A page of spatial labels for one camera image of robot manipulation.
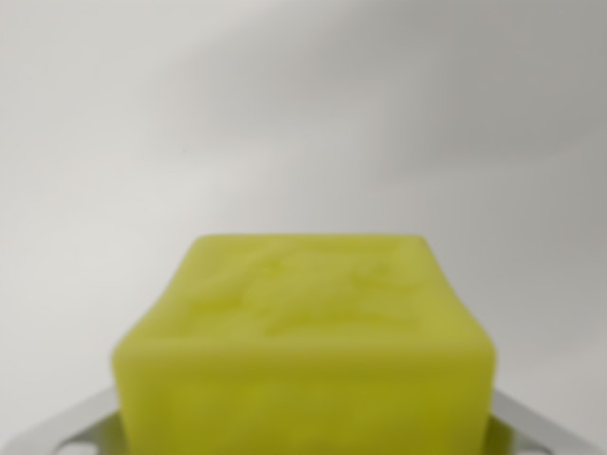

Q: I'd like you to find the yellow translucent soft cube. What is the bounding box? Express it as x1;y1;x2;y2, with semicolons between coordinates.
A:
111;232;499;455

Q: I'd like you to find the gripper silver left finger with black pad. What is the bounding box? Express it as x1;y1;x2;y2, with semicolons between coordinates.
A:
8;385;130;455

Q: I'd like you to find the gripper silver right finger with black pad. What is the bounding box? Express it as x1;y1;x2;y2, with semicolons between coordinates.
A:
482;387;604;455

